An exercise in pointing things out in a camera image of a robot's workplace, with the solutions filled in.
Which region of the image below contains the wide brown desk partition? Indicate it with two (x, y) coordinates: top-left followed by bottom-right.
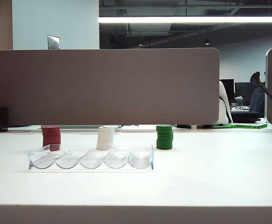
(0, 48), (220, 126)

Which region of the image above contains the long ceiling light strip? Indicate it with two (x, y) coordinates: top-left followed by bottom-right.
(98, 16), (272, 23)

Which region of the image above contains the red poker chip stack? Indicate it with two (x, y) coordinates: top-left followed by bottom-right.
(42, 126), (62, 152)

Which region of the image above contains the seated person in blue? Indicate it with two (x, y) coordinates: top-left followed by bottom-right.
(249, 87), (266, 117)

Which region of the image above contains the metal wall switch plate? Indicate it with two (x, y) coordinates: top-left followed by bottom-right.
(47, 35), (61, 50)

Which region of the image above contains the grey flat board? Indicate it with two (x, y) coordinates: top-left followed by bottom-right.
(40, 124), (123, 129)

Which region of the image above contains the black slanted pole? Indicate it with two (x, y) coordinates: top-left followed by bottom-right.
(250, 71), (272, 108)

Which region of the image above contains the black computer monitor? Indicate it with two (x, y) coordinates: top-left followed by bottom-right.
(234, 82), (255, 105)
(219, 78), (235, 103)

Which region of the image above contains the white poker chip stack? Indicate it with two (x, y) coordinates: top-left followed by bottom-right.
(96, 127), (115, 150)

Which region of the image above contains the green poker chip stack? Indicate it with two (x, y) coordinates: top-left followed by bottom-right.
(156, 125), (174, 150)

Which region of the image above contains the white curved chair back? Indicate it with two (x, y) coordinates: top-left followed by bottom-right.
(216, 80), (233, 126)

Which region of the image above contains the clear plastic chip tray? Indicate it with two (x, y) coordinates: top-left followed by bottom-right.
(28, 145), (154, 170)

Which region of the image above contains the green tape strip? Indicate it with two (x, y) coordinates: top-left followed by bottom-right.
(211, 123), (268, 129)

